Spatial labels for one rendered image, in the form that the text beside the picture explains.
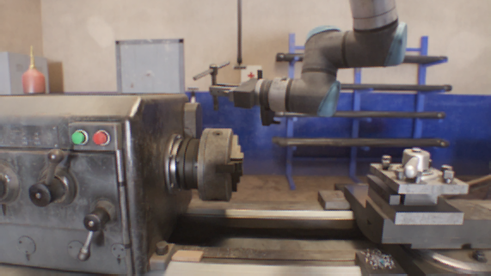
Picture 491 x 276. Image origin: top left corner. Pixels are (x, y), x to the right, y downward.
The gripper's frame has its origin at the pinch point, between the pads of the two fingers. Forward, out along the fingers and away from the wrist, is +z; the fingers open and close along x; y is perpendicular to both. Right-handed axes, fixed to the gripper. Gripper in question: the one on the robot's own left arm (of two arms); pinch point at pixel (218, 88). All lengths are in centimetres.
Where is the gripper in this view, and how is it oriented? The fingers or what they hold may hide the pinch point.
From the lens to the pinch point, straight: 74.0
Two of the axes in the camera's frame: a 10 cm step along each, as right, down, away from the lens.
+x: -4.1, 4.1, -8.1
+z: -9.1, -1.3, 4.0
